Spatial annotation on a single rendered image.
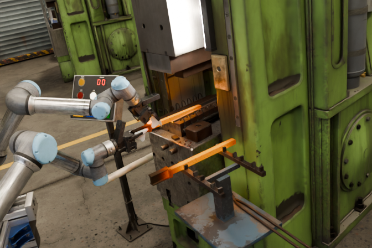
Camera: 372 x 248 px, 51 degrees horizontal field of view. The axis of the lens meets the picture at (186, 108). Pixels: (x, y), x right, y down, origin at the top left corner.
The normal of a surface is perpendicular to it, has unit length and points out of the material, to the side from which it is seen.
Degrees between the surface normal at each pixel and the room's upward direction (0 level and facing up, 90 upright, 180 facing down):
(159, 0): 90
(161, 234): 0
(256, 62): 89
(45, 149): 86
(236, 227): 0
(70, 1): 89
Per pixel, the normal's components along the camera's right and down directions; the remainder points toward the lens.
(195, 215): -0.14, -0.92
